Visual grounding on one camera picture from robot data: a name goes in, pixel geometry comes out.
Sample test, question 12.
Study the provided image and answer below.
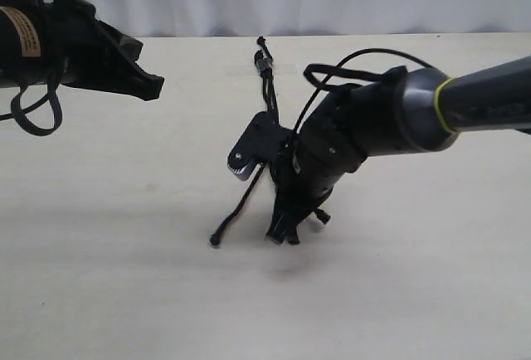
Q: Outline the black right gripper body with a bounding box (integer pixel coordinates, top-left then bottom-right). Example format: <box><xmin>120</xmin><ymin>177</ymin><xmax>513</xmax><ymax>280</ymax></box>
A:
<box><xmin>273</xmin><ymin>144</ymin><xmax>336</xmax><ymax>213</ymax></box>

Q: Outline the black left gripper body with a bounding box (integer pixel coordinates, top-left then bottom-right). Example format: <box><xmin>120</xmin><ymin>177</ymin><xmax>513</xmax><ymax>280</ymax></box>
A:
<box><xmin>45</xmin><ymin>1</ymin><xmax>143</xmax><ymax>92</ymax></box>

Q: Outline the clear tape strip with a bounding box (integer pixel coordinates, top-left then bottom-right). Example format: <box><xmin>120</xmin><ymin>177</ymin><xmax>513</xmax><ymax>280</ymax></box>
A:
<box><xmin>222</xmin><ymin>64</ymin><xmax>298</xmax><ymax>76</ymax></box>

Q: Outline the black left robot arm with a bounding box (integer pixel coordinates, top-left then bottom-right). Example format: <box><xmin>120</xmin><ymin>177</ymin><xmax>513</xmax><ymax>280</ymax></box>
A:
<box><xmin>1</xmin><ymin>0</ymin><xmax>164</xmax><ymax>101</ymax></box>

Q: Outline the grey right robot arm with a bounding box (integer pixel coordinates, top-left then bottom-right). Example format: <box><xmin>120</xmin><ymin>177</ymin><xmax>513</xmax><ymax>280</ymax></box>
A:
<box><xmin>265</xmin><ymin>57</ymin><xmax>530</xmax><ymax>245</ymax></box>

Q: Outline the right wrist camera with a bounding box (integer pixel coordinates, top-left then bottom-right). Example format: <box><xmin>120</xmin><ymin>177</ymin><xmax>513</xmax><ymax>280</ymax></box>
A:
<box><xmin>227</xmin><ymin>111</ymin><xmax>291</xmax><ymax>181</ymax></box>

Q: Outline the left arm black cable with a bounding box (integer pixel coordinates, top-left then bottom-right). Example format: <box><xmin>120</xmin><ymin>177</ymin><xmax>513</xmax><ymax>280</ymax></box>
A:
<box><xmin>0</xmin><ymin>0</ymin><xmax>70</xmax><ymax>137</ymax></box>

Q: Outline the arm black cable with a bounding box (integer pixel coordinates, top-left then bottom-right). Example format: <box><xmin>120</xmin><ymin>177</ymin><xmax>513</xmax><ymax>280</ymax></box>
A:
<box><xmin>0</xmin><ymin>0</ymin><xmax>70</xmax><ymax>137</ymax></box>
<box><xmin>290</xmin><ymin>47</ymin><xmax>432</xmax><ymax>137</ymax></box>

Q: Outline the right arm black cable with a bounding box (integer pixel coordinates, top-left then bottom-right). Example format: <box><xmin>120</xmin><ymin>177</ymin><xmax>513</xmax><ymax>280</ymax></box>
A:
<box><xmin>290</xmin><ymin>47</ymin><xmax>432</xmax><ymax>137</ymax></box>

